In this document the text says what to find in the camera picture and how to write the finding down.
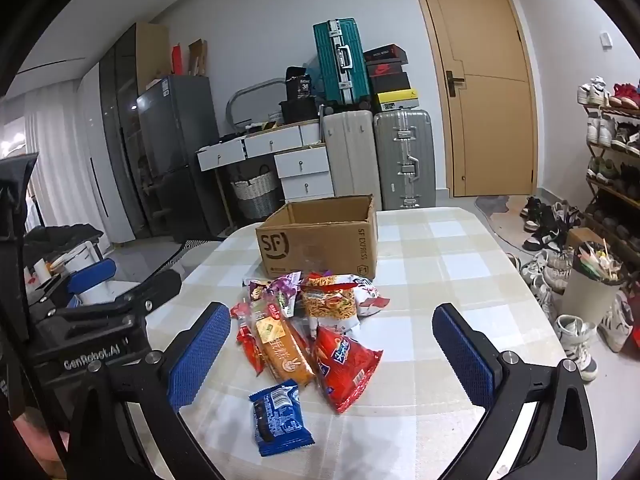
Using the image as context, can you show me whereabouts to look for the purple snack bag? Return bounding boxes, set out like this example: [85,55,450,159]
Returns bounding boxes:
[265,271,303,318]

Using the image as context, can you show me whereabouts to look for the red sausage packet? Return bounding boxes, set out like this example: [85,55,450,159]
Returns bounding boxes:
[231,302,266,376]

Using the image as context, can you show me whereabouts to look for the black labelled bag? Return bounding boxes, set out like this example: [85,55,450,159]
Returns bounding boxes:
[287,66,316,101]

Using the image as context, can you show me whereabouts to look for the red chip bag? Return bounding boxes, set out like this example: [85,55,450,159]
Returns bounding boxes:
[311,325,384,415]

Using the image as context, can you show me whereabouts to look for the silver suitcase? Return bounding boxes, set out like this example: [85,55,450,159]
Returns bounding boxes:
[373,108,437,210]

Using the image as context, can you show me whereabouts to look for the dark cloth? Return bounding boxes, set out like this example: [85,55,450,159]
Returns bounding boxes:
[22,225,103,261]

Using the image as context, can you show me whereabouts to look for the teal suitcase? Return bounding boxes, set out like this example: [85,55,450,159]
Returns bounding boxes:
[313,18,372,107]

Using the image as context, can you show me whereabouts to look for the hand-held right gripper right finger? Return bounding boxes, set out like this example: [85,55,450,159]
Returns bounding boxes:
[432,304,598,480]

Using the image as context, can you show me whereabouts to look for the small brown carton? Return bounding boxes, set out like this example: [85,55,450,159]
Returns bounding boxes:
[567,227,601,252]

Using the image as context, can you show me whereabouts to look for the black yellow shoe box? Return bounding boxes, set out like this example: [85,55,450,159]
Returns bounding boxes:
[372,91,420,112]

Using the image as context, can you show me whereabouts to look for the white desk with drawers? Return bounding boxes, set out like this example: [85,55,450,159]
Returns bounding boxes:
[196,121,335,231]

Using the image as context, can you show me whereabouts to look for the orange bread packet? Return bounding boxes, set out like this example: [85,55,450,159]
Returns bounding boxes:
[252,305,317,387]

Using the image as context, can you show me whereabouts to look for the brown snack packet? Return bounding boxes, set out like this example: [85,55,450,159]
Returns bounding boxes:
[243,277,273,306]

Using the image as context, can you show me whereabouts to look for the grey bin with sticks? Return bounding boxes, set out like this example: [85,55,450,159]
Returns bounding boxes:
[559,242,626,326]

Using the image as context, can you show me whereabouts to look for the wooden door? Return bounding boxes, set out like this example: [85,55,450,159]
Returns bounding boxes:
[406,0,538,198]

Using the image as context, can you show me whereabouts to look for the blue cookie packet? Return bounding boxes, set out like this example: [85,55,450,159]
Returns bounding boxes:
[249,379,316,457]

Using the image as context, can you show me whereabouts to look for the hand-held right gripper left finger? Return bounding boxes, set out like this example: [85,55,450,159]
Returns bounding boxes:
[67,301,232,480]

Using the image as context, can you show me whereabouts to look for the grey door mat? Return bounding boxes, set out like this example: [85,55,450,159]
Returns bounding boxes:
[474,194,531,261]

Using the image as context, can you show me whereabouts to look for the shoe rack with shoes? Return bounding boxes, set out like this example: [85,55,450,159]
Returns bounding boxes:
[577,76,640,241]

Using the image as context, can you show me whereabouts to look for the curved silver metal frame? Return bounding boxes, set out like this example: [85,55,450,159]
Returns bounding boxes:
[226,78,286,131]

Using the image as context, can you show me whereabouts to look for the brown cardboard piece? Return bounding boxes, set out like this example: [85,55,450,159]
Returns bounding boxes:
[187,39,210,77]

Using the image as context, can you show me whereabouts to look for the scattered shoe pile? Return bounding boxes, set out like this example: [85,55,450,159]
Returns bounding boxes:
[507,195,640,383]

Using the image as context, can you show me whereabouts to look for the black shoe box red print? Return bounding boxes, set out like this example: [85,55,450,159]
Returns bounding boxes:
[363,44,407,63]

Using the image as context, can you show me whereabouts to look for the wooden shoe rack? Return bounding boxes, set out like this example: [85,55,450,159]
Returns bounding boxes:
[582,102,640,266]

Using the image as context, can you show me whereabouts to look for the brown cardboard box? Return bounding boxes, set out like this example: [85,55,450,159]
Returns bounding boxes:
[255,194,379,277]

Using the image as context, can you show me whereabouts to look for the white sheer curtain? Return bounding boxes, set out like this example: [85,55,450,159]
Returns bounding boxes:
[0,80,101,241]

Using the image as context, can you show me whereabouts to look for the woven laundry basket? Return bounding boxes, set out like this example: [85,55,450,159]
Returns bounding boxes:
[229,167,281,221]

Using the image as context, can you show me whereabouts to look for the white electric kettle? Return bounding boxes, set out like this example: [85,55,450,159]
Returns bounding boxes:
[62,242,108,306]

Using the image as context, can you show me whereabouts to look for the person's left hand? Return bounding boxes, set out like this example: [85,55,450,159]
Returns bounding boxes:
[11,407,70,466]

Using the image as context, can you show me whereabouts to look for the plain black shoe box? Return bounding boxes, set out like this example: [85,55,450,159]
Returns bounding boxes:
[369,72,411,95]

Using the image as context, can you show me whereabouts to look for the yellow noodle snack packet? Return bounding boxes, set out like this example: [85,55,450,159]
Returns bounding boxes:
[300,272,362,333]

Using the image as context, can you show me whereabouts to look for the red logo shoe box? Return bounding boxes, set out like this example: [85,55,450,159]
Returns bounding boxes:
[366,60,408,78]

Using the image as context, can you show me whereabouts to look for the beige suitcase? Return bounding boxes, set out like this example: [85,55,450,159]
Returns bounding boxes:
[321,109,383,212]

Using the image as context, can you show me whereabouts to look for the dark glass wooden cabinet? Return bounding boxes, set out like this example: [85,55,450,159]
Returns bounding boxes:
[98,22,171,238]

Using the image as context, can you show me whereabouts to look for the white red snack bag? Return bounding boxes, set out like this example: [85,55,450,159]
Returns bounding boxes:
[350,276,391,317]

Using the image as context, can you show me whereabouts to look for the black storage box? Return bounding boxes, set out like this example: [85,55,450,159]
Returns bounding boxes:
[280,97,321,123]

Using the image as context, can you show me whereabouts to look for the dark grey fridge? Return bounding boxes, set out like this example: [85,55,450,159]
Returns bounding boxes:
[136,75,228,243]

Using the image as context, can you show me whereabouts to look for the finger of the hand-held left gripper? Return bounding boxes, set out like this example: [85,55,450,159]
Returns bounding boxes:
[30,259,117,311]
[50,270,182,333]

